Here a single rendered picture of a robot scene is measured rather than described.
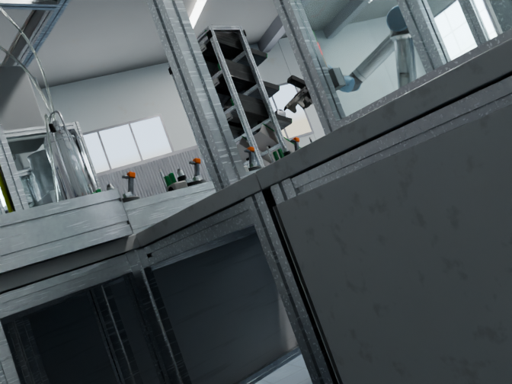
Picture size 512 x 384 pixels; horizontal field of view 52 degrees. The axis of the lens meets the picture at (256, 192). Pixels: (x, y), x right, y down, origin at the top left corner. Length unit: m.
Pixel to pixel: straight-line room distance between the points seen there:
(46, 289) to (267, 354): 1.76
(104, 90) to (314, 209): 9.63
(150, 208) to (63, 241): 0.37
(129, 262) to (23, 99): 1.74
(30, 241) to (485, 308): 0.76
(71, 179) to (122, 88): 8.28
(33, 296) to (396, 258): 0.67
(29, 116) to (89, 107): 7.44
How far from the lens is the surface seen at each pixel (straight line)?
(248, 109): 2.30
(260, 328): 2.68
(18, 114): 2.74
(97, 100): 10.23
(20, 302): 1.06
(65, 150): 2.15
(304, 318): 0.85
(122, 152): 9.93
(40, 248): 1.05
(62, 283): 1.09
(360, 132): 0.68
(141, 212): 1.37
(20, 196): 1.91
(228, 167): 0.94
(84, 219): 1.09
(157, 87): 10.47
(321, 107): 0.86
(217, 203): 0.90
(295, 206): 0.78
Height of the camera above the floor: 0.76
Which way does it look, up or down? 5 degrees up
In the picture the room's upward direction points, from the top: 20 degrees counter-clockwise
